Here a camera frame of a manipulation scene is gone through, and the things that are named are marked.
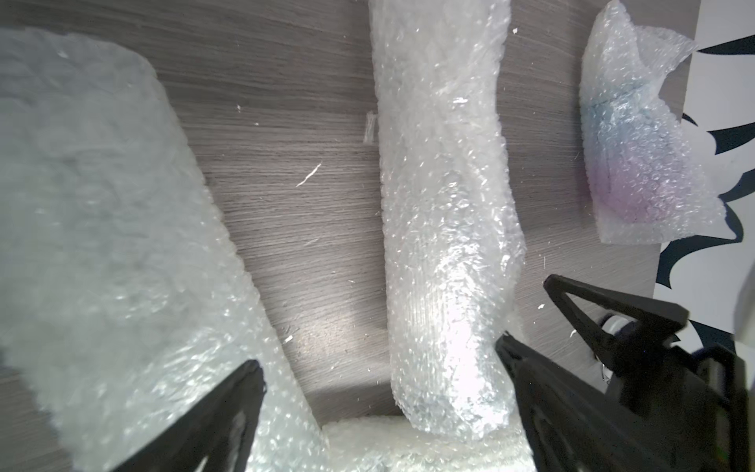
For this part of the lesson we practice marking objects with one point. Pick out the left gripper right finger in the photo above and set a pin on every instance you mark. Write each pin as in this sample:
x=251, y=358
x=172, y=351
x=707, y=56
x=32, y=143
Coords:
x=571, y=426

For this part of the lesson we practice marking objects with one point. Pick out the front bubble-wrapped cylinder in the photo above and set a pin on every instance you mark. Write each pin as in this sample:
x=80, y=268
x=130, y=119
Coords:
x=390, y=443

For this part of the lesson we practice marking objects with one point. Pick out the bubble wrap around vase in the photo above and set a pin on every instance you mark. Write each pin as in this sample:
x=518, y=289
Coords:
x=454, y=247

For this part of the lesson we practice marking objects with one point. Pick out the bubble-wrapped roll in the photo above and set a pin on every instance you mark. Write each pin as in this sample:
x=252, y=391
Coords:
x=123, y=299

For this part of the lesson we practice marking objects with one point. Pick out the bubble-wrapped purple item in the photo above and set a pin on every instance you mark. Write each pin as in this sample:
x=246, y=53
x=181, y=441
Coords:
x=646, y=185

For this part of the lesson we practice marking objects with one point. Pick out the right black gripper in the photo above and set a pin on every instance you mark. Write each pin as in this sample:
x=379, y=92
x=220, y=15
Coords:
x=670, y=409

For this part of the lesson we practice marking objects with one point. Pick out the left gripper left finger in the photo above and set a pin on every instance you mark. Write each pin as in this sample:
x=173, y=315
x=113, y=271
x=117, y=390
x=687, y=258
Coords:
x=216, y=434

